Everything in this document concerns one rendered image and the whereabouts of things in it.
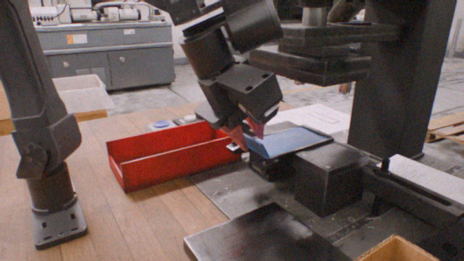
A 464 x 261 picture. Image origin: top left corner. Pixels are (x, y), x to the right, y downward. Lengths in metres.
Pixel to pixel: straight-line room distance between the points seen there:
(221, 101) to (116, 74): 4.58
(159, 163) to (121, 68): 4.41
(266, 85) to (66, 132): 0.31
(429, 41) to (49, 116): 0.65
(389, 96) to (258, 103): 0.40
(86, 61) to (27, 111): 4.40
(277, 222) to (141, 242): 0.19
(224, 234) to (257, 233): 0.04
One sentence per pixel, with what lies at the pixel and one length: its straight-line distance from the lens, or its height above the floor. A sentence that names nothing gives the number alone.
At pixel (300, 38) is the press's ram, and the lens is 0.46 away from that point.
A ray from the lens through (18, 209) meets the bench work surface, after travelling 0.64.
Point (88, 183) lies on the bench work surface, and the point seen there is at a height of 0.90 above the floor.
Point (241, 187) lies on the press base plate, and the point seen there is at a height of 0.90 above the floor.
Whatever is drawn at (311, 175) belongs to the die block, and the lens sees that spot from 0.51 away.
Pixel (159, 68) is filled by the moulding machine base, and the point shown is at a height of 0.33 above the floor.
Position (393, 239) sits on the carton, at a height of 0.97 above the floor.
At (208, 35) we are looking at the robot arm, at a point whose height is 1.18.
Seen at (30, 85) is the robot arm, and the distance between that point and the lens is 0.50.
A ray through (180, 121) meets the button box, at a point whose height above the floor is 0.93.
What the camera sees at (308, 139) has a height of 0.99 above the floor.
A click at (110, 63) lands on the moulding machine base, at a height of 0.47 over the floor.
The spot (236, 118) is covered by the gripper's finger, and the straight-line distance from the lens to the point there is 0.44.
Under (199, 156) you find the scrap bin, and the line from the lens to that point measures 0.62.
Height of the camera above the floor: 1.21
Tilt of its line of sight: 22 degrees down
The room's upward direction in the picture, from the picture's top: straight up
